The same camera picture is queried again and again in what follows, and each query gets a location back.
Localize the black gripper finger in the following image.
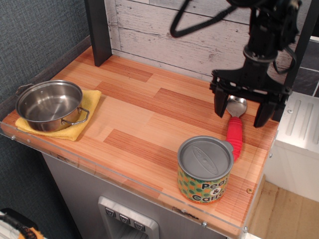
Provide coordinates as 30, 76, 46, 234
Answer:
214, 87, 228, 118
254, 101, 277, 128

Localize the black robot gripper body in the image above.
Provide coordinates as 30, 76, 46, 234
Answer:
210, 53, 292, 106

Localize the red handled metal spoon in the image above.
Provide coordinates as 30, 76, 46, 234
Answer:
226, 96, 247, 161

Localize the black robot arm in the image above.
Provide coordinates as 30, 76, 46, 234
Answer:
210, 0, 302, 127

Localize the yellow rag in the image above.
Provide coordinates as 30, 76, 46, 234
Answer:
15, 89, 102, 142

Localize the white toy sink unit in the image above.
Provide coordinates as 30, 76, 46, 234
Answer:
263, 36, 319, 203

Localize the peas and carrots can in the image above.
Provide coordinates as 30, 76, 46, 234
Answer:
177, 135, 234, 204

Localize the silver toy fridge dispenser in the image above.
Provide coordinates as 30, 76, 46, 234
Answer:
98, 196, 160, 239

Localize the stainless steel pot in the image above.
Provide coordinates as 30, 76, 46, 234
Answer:
15, 80, 90, 132

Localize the orange cloth at corner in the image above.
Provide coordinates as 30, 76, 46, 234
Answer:
23, 229, 45, 239

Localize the black right shelf post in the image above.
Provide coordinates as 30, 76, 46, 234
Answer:
273, 0, 319, 97

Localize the black shelf post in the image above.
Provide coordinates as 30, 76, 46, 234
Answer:
273, 0, 319, 97
84, 0, 112, 67

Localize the black sleeved cable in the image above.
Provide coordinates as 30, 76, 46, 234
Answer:
170, 0, 237, 38

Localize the black left shelf post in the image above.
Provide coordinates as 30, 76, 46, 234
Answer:
84, 0, 112, 67

